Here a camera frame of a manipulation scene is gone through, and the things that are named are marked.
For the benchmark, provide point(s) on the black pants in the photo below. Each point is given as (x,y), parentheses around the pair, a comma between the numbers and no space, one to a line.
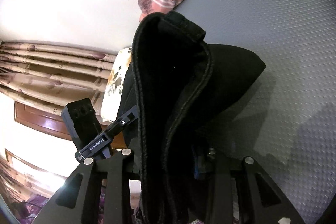
(180,85)

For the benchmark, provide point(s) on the beige floral curtain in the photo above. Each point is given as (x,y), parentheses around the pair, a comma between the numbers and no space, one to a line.
(48,77)

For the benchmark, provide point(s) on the floral cream pillow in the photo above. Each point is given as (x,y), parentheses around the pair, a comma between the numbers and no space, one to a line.
(114,87)

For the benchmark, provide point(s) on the grey textured mattress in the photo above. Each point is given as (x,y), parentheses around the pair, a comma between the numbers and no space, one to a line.
(286,120)

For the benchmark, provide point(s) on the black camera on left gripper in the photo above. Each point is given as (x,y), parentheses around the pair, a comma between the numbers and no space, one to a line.
(81,122)

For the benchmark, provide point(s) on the brown wooden window frame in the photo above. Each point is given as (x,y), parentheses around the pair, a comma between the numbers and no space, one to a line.
(41,121)

